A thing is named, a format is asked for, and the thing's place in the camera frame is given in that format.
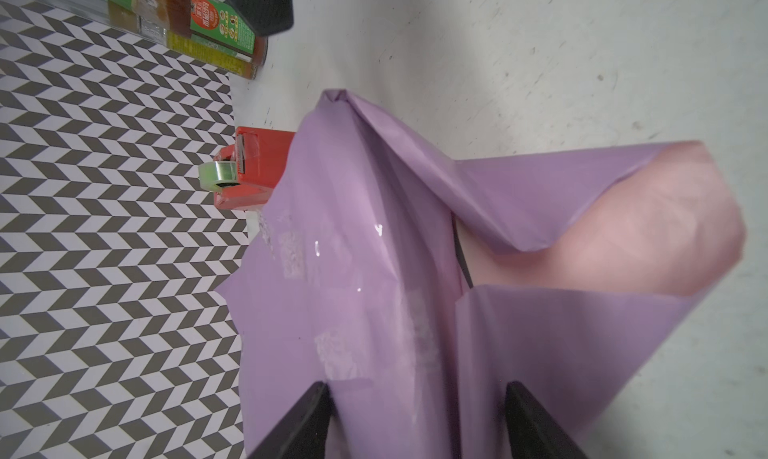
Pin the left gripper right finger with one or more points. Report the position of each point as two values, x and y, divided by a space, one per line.
533 433

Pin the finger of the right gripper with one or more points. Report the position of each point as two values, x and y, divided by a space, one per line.
265 17

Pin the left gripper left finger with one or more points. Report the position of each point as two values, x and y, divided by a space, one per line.
303 431

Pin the pink wrapping paper sheet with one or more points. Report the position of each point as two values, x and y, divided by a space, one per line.
583 263

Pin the dark navy gift box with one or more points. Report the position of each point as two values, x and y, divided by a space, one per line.
460 257

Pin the green sauce bottle yellow cap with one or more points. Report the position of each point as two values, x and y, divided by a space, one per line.
209 31

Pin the red tape dispenser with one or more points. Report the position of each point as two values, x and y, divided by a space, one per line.
243 175

